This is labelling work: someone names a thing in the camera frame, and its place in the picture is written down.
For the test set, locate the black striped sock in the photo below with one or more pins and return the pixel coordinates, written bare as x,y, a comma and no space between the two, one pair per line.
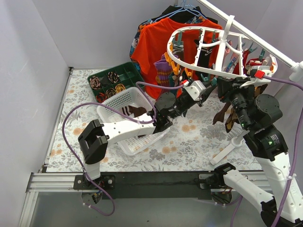
204,57

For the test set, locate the plain dark brown sock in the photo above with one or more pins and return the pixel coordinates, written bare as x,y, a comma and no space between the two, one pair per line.
219,117

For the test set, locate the brown argyle sock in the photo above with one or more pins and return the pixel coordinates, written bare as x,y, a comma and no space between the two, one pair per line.
231,120

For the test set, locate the blue wire hanger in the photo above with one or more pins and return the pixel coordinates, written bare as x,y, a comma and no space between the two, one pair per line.
185,14

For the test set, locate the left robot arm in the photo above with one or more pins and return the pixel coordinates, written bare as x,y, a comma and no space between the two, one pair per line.
96,137

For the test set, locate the brown striped-cuff sock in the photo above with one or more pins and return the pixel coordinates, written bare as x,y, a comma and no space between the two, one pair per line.
178,49

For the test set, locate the dark patterned shirt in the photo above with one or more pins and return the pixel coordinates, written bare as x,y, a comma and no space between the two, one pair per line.
135,42

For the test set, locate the orange t-shirt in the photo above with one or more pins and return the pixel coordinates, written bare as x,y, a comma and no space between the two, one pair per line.
153,44

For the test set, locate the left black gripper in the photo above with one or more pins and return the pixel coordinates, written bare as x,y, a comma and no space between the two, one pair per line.
203,92

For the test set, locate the green divided organizer tray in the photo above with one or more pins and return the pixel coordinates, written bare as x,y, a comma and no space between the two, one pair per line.
108,83

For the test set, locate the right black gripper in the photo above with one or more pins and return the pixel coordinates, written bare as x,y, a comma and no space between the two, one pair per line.
228,85

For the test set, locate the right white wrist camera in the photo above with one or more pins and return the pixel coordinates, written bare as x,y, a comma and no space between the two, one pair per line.
257,76

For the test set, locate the white plastic basket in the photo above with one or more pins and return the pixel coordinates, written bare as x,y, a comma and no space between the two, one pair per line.
135,98

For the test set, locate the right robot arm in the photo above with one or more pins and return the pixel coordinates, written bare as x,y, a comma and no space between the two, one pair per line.
256,115

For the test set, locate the floral table mat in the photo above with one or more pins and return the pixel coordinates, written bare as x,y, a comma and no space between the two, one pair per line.
192,142

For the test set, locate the purple yellow sock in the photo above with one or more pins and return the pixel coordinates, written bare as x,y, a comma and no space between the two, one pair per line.
163,71

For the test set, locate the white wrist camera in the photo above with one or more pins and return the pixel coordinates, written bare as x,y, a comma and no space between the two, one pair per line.
195,89
257,76

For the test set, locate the white clothes rack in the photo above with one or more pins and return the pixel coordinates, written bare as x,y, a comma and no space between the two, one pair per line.
279,23

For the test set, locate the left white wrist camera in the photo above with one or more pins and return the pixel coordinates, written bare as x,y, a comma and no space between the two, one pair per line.
195,89

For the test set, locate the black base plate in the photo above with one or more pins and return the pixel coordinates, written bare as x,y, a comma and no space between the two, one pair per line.
142,185

